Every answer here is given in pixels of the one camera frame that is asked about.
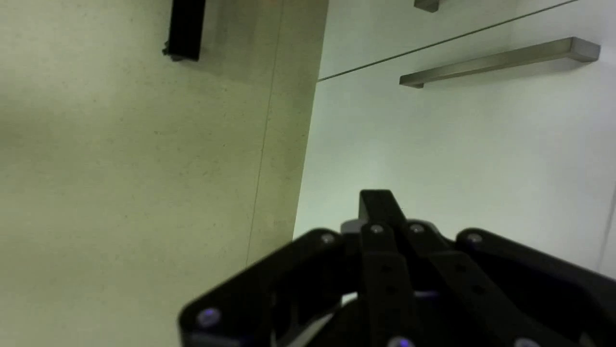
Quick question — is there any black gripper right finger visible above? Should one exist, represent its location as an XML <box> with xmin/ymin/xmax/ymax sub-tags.
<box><xmin>383</xmin><ymin>189</ymin><xmax>616</xmax><ymax>347</ymax></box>

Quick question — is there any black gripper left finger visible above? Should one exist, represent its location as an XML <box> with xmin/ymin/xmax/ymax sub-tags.
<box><xmin>177</xmin><ymin>189</ymin><xmax>412</xmax><ymax>347</ymax></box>

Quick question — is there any white cabinet door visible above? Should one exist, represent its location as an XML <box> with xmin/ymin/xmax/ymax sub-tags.
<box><xmin>292</xmin><ymin>0</ymin><xmax>616</xmax><ymax>280</ymax></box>

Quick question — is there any white neighbour cabinet front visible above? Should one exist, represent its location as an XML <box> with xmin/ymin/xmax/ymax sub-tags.
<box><xmin>317</xmin><ymin>0</ymin><xmax>579</xmax><ymax>83</ymax></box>

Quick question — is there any steel door handle bar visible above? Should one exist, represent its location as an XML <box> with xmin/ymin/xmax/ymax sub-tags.
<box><xmin>398</xmin><ymin>35</ymin><xmax>602</xmax><ymax>91</ymax></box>

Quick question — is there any black rectangular bracket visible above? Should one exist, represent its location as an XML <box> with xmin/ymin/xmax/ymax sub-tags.
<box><xmin>161</xmin><ymin>0</ymin><xmax>207</xmax><ymax>64</ymax></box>

